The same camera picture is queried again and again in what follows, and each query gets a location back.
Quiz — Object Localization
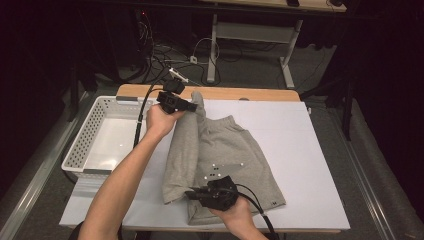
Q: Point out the metal floor rail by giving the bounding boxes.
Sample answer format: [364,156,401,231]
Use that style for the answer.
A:
[0,91,91,240]
[328,106,398,240]

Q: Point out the bundle of black floor cables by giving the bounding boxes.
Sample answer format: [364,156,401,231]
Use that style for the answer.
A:
[136,9,222,86]

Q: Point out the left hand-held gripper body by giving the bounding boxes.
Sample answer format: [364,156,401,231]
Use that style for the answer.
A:
[156,67,190,115]

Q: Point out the black chair seat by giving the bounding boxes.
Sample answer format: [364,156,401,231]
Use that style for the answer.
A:
[68,219,88,240]

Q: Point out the white table cover board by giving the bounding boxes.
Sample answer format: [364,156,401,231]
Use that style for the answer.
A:
[59,97,351,231]

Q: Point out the white cable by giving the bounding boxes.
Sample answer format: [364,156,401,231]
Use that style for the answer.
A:
[192,36,221,66]

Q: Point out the grey shorts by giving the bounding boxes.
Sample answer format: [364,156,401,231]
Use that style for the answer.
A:
[161,91,287,226]

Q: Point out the person's right hand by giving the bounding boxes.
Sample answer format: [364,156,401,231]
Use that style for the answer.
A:
[208,196,256,234]

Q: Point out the right hand-held gripper cable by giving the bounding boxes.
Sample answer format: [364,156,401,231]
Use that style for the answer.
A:
[234,183,279,240]

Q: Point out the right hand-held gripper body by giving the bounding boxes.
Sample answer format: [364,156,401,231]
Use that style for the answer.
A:
[199,162,244,212]

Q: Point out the white perforated plastic basket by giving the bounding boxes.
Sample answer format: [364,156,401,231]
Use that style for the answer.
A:
[61,95,158,183]

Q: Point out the black stand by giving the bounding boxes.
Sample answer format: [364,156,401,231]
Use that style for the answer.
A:
[299,76,356,142]
[66,63,99,123]

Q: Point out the left hand-held gripper cable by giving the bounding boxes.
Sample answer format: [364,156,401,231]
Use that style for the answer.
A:
[132,77,168,149]

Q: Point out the hand-held gripper cable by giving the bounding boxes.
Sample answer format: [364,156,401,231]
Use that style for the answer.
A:
[132,77,168,149]
[234,183,279,240]

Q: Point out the white-framed desk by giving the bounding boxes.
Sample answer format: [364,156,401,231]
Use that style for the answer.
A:
[199,0,348,89]

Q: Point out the wooden table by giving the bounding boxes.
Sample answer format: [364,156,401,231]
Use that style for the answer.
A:
[68,83,342,234]

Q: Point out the person's left hand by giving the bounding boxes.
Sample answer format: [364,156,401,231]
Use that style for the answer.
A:
[145,103,186,140]

